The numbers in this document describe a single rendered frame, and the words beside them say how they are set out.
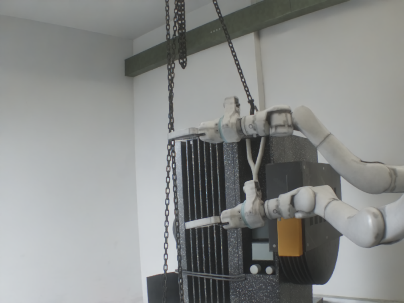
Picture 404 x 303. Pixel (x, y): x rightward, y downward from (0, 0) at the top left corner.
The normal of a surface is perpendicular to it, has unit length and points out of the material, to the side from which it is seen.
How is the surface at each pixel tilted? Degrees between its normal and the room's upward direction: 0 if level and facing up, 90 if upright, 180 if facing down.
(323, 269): 90
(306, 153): 90
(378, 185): 102
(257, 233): 90
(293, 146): 90
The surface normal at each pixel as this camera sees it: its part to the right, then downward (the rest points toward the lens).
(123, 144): 0.69, -0.09
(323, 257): 0.84, -0.08
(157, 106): -0.72, -0.02
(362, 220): -0.94, -0.08
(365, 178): -0.55, 0.04
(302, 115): -0.19, -0.11
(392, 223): -0.93, 0.15
